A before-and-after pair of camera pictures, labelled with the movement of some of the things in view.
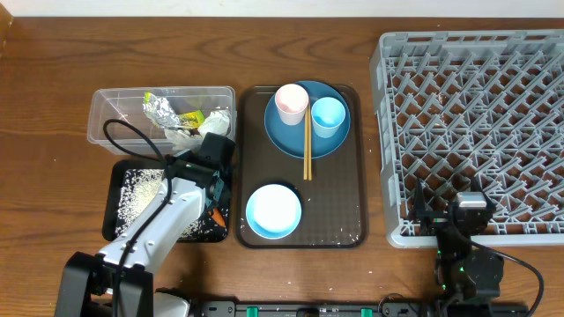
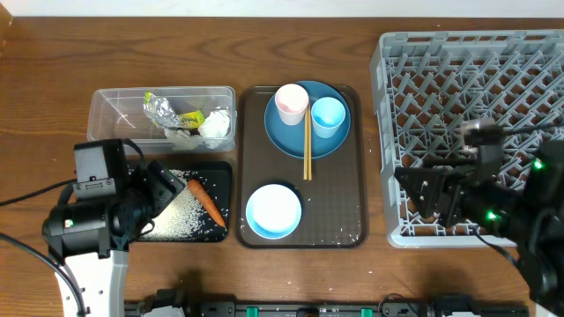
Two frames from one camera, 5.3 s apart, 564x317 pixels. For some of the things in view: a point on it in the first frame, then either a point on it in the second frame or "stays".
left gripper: x=226 y=194 to x=165 y=187
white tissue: x=184 y=139 stays
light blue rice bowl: x=273 y=211 stays
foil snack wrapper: x=162 y=113 stays
